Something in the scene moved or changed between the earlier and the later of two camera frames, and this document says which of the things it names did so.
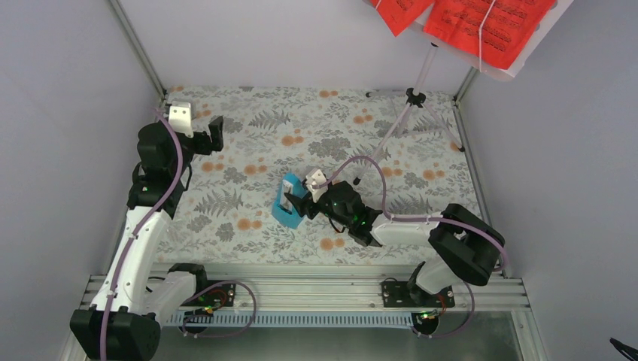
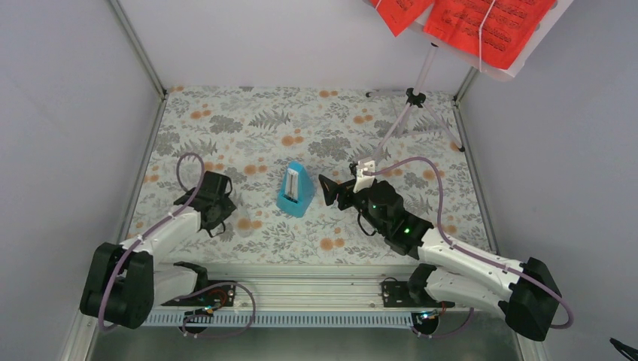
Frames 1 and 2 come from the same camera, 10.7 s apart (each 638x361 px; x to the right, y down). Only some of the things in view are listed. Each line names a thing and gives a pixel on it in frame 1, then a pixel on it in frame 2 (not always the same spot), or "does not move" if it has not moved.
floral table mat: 406,147 does not move
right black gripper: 304,204 -> 344,189
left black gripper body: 204,147 -> 223,210
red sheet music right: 497,32 does not move
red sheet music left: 398,15 does not move
